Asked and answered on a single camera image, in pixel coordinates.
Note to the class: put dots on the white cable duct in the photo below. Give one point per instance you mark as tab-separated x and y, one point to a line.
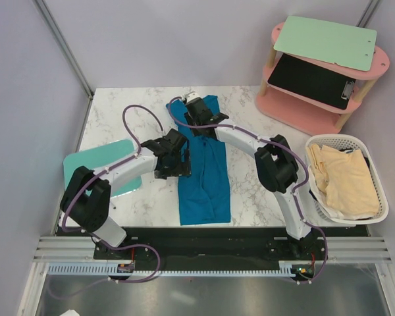
107	269

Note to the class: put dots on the aluminium frame post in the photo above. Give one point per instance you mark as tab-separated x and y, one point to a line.
367	13
58	36

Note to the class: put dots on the aluminium frame post right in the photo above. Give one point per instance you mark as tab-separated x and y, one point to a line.
367	13

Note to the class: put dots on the pink three tier shelf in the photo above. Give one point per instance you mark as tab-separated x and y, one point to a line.
307	115

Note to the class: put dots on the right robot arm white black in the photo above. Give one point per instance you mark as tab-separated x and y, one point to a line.
276	165

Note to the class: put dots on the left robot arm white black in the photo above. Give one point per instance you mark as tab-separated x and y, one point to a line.
87	197

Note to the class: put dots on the aluminium extrusion rail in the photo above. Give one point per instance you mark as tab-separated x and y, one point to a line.
341	250

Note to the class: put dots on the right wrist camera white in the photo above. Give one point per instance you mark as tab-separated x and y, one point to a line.
189	97

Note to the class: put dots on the black clipboard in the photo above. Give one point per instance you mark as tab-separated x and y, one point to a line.
312	81

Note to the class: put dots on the white laundry basket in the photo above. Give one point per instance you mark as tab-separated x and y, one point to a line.
347	143

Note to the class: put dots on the white paper scrap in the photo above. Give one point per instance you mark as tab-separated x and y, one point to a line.
70	312

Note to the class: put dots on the aluminium frame post left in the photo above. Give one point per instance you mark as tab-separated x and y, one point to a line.
58	36

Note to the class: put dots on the blue t shirt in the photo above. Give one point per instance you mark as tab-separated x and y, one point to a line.
204	197

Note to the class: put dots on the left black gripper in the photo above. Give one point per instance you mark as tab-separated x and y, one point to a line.
182	168

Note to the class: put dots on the beige t shirt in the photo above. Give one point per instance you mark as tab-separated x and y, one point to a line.
341	182

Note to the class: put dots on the green board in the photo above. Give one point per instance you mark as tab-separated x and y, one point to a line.
330	42

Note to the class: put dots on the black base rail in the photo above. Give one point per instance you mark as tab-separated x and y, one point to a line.
221	248

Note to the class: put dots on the teal cutting board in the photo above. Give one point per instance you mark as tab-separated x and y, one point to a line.
96	157

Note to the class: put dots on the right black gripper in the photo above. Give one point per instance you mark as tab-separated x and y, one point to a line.
195	131

